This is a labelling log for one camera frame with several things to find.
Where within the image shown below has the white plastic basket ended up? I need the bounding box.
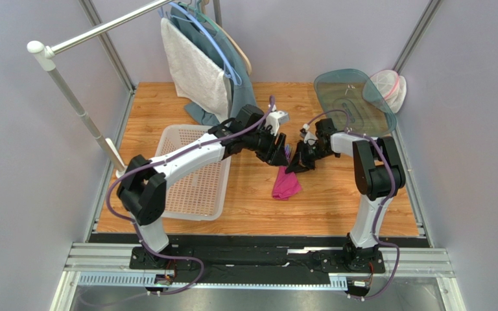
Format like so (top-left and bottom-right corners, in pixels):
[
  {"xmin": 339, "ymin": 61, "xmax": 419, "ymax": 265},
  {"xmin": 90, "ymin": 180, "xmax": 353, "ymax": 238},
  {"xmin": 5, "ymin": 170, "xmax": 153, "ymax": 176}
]
[{"xmin": 155, "ymin": 124, "xmax": 231, "ymax": 221}]

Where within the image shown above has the magenta paper napkin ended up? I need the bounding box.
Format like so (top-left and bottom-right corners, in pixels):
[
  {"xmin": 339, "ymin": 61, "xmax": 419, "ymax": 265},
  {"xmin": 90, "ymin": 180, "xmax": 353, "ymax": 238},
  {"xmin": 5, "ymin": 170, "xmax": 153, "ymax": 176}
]
[{"xmin": 272, "ymin": 167, "xmax": 302, "ymax": 200}]

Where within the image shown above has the wooden clothes hanger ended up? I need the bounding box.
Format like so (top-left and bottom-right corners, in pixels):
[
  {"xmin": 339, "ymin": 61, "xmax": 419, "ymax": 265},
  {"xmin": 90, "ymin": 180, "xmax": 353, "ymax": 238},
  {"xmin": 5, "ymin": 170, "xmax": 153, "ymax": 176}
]
[{"xmin": 199, "ymin": 0, "xmax": 252, "ymax": 76}]

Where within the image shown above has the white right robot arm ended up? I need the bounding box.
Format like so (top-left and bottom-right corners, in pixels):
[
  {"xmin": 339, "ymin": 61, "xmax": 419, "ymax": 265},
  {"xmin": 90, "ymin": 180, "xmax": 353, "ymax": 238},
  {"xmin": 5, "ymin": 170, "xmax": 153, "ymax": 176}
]
[{"xmin": 286, "ymin": 118, "xmax": 406, "ymax": 271}]

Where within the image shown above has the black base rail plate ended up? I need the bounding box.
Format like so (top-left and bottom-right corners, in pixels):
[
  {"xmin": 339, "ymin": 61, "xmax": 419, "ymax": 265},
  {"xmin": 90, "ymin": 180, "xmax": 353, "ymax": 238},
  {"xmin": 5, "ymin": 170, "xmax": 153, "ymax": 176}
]
[{"xmin": 129, "ymin": 235, "xmax": 386, "ymax": 285}]

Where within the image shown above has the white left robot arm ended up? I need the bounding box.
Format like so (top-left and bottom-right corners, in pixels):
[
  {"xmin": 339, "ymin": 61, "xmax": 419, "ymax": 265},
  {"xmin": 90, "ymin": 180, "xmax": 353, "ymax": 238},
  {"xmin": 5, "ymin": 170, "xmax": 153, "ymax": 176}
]
[{"xmin": 110, "ymin": 103, "xmax": 289, "ymax": 254}]

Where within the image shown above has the white clothes rack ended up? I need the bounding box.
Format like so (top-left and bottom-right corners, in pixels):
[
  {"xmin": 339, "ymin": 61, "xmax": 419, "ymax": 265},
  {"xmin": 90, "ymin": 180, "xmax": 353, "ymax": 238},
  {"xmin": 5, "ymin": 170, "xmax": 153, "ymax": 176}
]
[{"xmin": 25, "ymin": 1, "xmax": 167, "ymax": 176}]

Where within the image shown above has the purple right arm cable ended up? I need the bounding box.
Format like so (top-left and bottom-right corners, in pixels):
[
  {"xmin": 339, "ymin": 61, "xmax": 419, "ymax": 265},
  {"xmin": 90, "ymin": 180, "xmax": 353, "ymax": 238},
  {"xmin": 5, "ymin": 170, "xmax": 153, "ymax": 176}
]
[{"xmin": 303, "ymin": 108, "xmax": 401, "ymax": 301}]

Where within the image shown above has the transparent teal plastic lid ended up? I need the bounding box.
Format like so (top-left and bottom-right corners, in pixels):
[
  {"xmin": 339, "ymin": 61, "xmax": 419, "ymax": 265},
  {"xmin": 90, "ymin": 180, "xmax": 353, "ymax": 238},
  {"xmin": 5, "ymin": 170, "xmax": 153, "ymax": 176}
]
[{"xmin": 313, "ymin": 69, "xmax": 396, "ymax": 137}]

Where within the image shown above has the green clothes hanger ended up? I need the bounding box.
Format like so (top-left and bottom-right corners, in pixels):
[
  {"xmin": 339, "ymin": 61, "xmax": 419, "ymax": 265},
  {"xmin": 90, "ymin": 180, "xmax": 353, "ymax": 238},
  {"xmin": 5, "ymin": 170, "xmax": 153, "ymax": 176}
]
[{"xmin": 178, "ymin": 1, "xmax": 224, "ymax": 34}]

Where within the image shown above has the blue-grey shirt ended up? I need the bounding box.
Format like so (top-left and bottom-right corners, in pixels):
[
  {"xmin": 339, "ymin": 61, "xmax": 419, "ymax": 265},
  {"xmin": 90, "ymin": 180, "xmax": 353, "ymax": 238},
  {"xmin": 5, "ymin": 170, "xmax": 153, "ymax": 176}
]
[{"xmin": 162, "ymin": 7, "xmax": 256, "ymax": 126}]

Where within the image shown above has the white mesh laundry bag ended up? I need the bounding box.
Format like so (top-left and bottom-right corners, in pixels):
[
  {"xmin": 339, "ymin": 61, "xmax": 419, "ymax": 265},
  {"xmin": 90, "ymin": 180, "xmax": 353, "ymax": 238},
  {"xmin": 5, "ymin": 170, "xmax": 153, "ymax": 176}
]
[{"xmin": 362, "ymin": 70, "xmax": 407, "ymax": 113}]

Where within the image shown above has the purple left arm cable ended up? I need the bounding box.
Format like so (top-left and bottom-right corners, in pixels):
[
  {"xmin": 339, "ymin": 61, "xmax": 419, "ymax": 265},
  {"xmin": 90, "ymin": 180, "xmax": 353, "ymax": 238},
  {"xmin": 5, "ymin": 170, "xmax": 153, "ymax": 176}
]
[{"xmin": 105, "ymin": 95, "xmax": 277, "ymax": 296}]

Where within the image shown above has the iridescent fork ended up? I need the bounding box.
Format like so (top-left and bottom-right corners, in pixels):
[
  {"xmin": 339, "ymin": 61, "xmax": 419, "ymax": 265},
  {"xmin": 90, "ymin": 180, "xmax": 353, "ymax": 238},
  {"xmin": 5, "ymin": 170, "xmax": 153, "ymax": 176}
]
[{"xmin": 284, "ymin": 144, "xmax": 292, "ymax": 162}]

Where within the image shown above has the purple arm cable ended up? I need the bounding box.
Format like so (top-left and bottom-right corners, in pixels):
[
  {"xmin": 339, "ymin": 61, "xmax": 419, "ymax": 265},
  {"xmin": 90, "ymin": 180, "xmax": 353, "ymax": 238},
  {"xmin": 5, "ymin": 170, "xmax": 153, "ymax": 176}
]
[
  {"xmin": 105, "ymin": 95, "xmax": 277, "ymax": 296},
  {"xmin": 303, "ymin": 108, "xmax": 401, "ymax": 301}
]

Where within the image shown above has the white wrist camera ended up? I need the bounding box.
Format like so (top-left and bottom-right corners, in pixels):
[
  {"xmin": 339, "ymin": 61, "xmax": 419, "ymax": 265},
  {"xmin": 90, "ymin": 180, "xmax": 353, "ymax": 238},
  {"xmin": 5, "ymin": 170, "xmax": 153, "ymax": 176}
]
[
  {"xmin": 265, "ymin": 110, "xmax": 290, "ymax": 135},
  {"xmin": 300, "ymin": 123, "xmax": 318, "ymax": 146}
]

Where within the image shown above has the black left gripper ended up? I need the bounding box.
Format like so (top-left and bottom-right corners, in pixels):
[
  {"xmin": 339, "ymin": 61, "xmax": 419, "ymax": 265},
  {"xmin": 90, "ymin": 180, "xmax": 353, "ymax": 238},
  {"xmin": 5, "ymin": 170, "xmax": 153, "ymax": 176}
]
[{"xmin": 244, "ymin": 126, "xmax": 290, "ymax": 168}]

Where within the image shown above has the white towel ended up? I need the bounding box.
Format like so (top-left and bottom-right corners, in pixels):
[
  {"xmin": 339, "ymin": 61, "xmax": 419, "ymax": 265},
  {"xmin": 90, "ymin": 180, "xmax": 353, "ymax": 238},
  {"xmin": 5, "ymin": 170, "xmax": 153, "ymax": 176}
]
[{"xmin": 161, "ymin": 18, "xmax": 231, "ymax": 122}]

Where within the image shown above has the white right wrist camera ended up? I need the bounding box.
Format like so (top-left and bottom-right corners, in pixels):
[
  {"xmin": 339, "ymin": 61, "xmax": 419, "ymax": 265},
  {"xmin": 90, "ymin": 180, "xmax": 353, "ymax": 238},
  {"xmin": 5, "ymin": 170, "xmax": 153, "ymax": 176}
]
[{"xmin": 300, "ymin": 123, "xmax": 318, "ymax": 146}]

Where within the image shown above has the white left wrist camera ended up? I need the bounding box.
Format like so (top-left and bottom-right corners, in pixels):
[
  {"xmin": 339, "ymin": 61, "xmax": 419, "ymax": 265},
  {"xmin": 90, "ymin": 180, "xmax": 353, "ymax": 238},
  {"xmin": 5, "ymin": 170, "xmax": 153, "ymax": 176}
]
[{"xmin": 265, "ymin": 110, "xmax": 290, "ymax": 135}]

